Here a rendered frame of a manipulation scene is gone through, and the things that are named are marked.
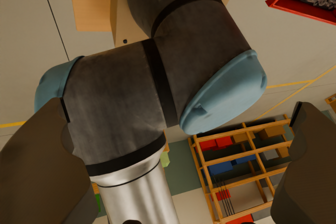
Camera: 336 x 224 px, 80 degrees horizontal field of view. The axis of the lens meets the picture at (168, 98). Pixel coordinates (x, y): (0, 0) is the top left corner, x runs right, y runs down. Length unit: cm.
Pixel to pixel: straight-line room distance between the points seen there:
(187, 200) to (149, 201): 517
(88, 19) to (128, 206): 37
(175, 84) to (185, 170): 530
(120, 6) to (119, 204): 29
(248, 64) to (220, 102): 5
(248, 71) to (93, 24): 37
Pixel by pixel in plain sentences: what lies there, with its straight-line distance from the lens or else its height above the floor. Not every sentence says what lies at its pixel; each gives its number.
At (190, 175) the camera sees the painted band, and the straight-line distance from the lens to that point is 551.
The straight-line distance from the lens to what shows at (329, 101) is 699.
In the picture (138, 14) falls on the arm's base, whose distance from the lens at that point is 33.
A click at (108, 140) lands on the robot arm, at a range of 22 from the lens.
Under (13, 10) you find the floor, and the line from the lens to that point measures 163.
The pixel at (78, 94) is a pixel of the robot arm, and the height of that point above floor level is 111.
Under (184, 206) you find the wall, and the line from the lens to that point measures 541.
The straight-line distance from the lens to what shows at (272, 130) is 642.
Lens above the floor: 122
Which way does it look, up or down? 25 degrees down
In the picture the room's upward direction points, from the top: 164 degrees clockwise
